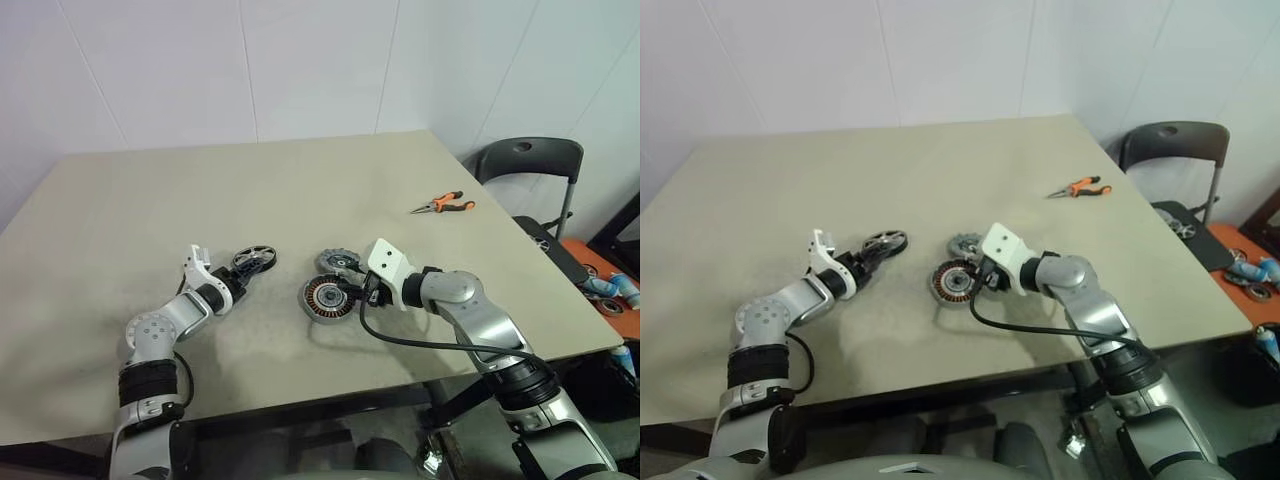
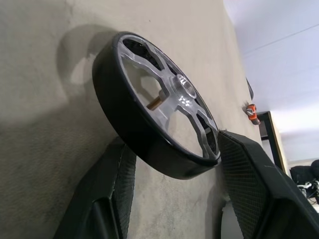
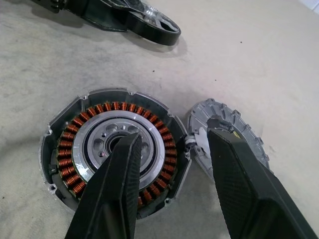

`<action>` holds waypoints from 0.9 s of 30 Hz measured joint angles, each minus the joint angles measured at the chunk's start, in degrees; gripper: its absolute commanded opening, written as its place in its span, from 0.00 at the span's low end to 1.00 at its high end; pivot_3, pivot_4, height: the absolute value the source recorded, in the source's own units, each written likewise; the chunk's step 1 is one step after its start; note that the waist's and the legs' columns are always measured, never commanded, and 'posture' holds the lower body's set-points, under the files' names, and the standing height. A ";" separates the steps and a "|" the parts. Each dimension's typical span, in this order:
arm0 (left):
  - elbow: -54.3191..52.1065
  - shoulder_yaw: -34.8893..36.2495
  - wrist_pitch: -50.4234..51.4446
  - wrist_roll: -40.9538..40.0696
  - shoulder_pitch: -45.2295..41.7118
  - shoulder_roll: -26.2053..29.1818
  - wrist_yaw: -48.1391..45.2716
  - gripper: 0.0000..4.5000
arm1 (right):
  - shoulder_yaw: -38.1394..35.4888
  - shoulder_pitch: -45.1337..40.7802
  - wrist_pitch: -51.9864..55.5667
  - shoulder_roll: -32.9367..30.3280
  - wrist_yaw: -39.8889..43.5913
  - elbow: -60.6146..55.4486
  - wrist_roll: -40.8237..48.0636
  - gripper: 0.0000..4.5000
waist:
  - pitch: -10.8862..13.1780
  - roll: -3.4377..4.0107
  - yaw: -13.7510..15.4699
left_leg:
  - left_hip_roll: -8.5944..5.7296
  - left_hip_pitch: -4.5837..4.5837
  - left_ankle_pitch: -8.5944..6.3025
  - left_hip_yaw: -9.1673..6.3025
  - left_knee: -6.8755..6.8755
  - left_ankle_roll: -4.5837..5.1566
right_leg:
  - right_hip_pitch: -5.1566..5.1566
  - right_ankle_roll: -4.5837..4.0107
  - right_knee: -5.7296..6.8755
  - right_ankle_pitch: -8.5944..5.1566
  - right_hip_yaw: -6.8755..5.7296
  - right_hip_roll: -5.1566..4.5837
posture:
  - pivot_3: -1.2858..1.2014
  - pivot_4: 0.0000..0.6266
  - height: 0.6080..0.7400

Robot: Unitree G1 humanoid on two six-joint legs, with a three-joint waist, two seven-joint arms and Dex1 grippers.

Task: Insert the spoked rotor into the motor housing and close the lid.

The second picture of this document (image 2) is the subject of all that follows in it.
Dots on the orange black needle-nose pliers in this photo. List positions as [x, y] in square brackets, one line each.
[251, 112]

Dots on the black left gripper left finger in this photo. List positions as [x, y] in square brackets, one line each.
[99, 204]

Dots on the black bulky object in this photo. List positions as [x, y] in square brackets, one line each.
[302, 174]

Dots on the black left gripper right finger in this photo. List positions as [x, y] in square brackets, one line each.
[261, 199]

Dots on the brown wooden furniture frame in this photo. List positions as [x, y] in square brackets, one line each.
[270, 139]

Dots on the spoked rotor with black rim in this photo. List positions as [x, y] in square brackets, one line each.
[112, 99]

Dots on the black folding chair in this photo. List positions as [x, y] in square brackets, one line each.
[250, 88]

